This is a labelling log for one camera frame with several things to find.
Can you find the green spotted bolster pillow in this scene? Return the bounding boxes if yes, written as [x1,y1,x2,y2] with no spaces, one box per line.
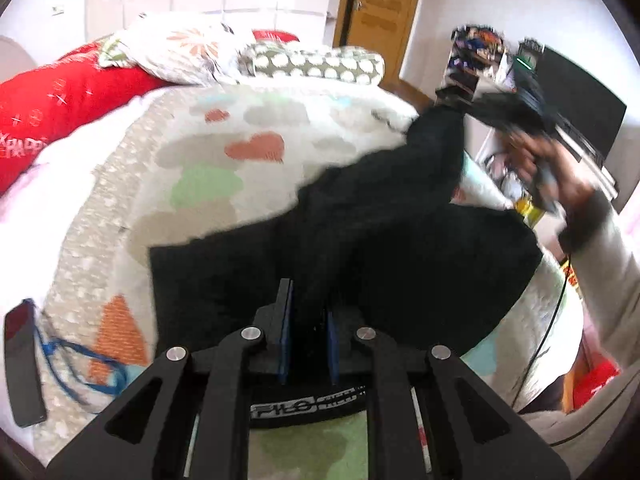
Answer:
[237,42,386,86]

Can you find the red bag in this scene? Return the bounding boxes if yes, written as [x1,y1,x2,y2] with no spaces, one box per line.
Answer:
[572,359,622,409]

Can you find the person's right hand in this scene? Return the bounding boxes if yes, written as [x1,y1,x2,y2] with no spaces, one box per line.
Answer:
[505,130,597,222]

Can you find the yellow container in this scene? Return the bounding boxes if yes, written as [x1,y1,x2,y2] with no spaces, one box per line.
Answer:
[515,195,547,227]

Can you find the wooden door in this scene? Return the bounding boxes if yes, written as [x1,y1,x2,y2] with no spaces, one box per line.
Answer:
[332,0,429,82]

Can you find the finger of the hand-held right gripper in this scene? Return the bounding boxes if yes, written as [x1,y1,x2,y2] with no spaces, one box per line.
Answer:
[435,71,479,109]

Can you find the black television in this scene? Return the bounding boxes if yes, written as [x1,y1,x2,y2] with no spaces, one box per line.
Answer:
[535,45,629,161]

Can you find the dark smartphone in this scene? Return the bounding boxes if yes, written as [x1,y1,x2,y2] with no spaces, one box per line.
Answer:
[4,299,49,429]

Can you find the white television cabinet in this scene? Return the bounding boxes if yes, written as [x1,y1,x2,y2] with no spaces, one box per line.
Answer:
[554,119,622,202]

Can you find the blue lanyard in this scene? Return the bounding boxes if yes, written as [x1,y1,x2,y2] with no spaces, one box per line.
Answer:
[37,300,129,404]

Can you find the white bed sheet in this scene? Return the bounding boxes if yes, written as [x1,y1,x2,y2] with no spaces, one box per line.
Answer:
[0,87,156,441]

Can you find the black pants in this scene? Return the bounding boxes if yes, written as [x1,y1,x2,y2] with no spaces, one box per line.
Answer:
[147,104,544,431]

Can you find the round pale headboard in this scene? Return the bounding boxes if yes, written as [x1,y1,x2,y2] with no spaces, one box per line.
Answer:
[0,35,39,72]

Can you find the cluttered shelf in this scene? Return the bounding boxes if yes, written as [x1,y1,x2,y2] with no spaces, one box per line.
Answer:
[447,24,517,92]

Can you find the red printed pillow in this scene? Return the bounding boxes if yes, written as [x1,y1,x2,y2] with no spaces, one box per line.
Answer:
[0,42,167,196]
[251,29,301,44]

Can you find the person's right forearm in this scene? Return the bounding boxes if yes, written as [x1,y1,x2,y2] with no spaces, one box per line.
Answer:
[557,189,640,361]

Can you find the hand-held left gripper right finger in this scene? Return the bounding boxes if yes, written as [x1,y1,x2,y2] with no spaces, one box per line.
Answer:
[322,307,571,480]

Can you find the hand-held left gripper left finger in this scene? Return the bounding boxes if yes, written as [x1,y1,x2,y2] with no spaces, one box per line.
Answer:
[47,278,296,480]

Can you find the black cable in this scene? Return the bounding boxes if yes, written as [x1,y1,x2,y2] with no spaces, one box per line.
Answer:
[520,255,572,387]

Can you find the white floral pillow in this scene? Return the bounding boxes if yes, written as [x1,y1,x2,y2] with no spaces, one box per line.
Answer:
[97,12,257,86]

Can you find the heart-patterned quilt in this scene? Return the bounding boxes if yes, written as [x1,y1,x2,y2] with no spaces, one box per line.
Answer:
[30,82,586,480]

